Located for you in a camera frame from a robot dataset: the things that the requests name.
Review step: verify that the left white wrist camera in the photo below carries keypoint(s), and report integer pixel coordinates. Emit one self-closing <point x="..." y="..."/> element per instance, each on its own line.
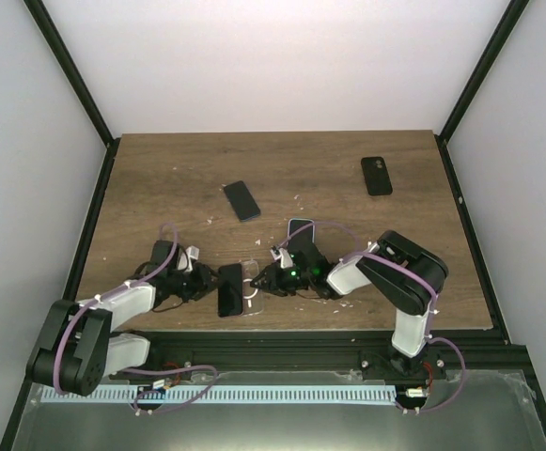
<point x="188" y="258"/>

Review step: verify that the light blue phone case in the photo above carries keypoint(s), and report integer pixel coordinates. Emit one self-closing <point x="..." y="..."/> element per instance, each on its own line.
<point x="301" y="230"/>

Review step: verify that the pink-edged black phone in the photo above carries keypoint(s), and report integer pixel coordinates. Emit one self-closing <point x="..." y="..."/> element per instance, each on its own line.
<point x="230" y="291"/>

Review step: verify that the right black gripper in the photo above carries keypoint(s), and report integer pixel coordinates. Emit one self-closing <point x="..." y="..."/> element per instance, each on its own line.
<point x="272" y="282"/>

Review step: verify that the light blue slotted cable duct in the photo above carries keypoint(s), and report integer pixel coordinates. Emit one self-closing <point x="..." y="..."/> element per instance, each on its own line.
<point x="235" y="394"/>

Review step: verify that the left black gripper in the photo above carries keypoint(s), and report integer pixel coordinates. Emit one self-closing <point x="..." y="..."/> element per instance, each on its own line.
<point x="204" y="282"/>

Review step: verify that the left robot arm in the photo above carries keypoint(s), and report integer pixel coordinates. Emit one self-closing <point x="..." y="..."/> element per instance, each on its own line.
<point x="77" y="345"/>

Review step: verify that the black phone case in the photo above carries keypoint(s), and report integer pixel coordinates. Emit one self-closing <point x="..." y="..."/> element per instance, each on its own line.
<point x="376" y="176"/>

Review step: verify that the blue-edged black phone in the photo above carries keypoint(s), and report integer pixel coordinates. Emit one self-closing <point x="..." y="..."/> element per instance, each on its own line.
<point x="241" y="201"/>

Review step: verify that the clear magsafe phone case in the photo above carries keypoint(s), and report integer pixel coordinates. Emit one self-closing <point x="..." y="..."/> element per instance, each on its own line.
<point x="252" y="298"/>

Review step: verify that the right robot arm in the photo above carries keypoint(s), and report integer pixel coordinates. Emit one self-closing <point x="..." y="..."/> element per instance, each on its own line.
<point x="407" y="275"/>

